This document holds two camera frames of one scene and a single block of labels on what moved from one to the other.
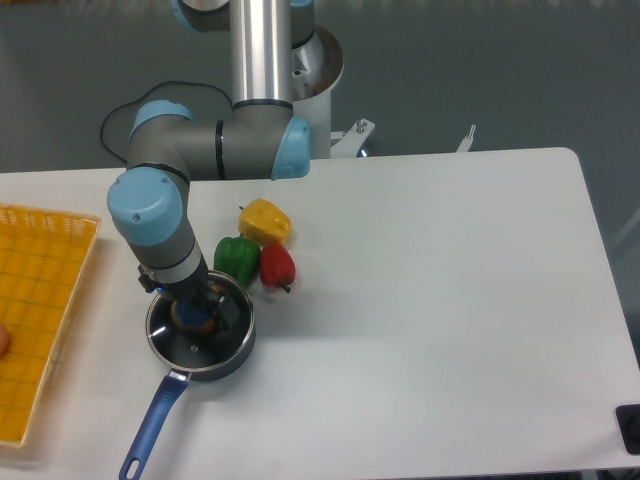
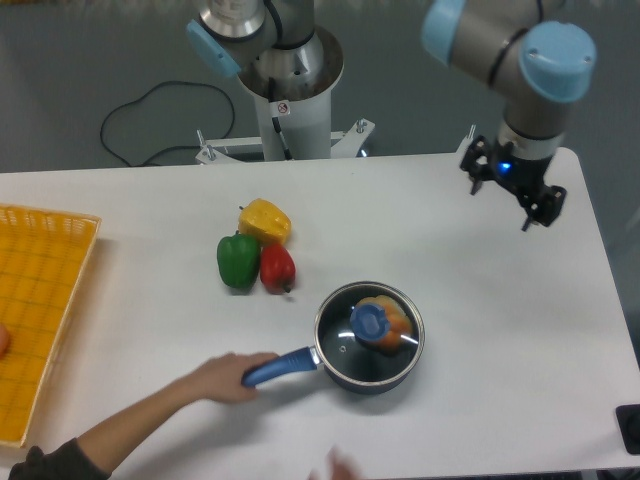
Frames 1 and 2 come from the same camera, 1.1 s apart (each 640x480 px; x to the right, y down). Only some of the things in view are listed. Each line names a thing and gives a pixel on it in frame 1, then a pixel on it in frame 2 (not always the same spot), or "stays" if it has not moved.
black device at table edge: x=628 y=420 stays
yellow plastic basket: x=44 y=259 stays
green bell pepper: x=238 y=257 stays
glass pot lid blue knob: x=202 y=331 → x=369 y=334
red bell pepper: x=277 y=266 stays
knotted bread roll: x=191 y=316 → x=400 y=323
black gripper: x=193 y=290 → x=524 y=176
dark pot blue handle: x=184 y=355 → x=368 y=337
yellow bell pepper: x=264 y=221 stays
